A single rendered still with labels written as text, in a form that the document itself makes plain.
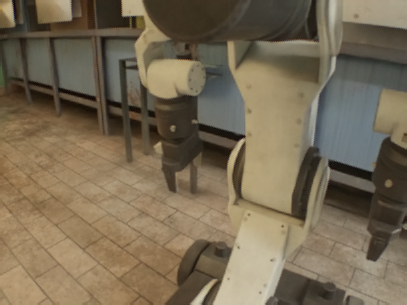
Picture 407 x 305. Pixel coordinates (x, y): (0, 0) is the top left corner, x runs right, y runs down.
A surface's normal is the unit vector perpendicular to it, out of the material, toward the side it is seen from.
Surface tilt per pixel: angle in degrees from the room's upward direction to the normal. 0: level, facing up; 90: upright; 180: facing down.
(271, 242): 60
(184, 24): 90
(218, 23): 90
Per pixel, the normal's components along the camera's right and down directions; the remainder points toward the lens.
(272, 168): -0.53, 0.29
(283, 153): -0.52, 0.51
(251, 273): -0.45, -0.15
